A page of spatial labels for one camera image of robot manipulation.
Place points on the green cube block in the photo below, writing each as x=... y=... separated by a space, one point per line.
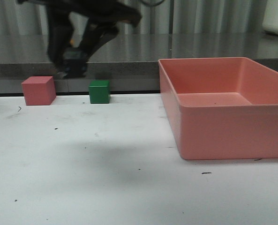
x=99 y=92

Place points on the pink cube block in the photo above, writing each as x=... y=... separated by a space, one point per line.
x=39 y=90

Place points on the pink plastic bin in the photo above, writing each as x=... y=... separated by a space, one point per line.
x=221 y=108

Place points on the white appliance on counter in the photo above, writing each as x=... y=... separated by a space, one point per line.
x=270 y=19

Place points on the grey stone counter shelf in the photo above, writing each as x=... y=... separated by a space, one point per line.
x=129 y=62

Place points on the yellow push button switch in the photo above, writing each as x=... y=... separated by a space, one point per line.
x=74 y=64

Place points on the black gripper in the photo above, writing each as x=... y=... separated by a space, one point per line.
x=106 y=14

